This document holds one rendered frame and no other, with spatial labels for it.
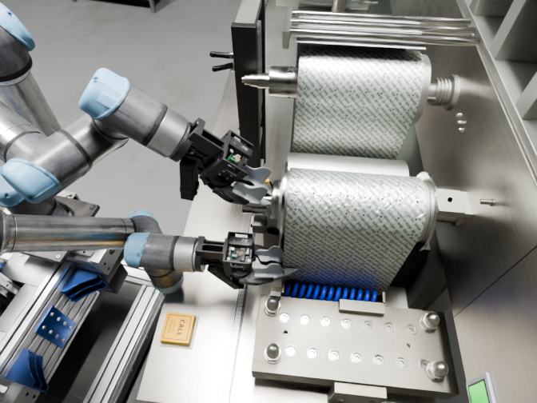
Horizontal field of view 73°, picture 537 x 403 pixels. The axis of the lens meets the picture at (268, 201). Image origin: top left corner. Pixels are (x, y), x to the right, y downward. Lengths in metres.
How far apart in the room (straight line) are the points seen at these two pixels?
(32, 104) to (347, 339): 0.91
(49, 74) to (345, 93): 3.18
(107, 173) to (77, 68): 1.31
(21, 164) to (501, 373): 0.76
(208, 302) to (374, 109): 0.61
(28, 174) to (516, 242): 0.71
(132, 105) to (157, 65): 2.88
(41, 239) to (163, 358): 0.38
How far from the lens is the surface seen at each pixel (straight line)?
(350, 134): 0.81
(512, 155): 0.64
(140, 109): 0.59
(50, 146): 0.66
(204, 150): 0.62
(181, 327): 0.95
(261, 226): 0.80
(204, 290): 1.00
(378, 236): 0.68
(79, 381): 1.79
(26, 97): 1.06
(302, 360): 0.80
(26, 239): 0.84
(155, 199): 2.37
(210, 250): 0.77
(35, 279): 1.40
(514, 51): 0.77
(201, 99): 3.01
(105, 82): 0.60
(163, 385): 0.95
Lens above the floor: 1.81
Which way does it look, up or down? 53 degrees down
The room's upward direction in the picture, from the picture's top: straight up
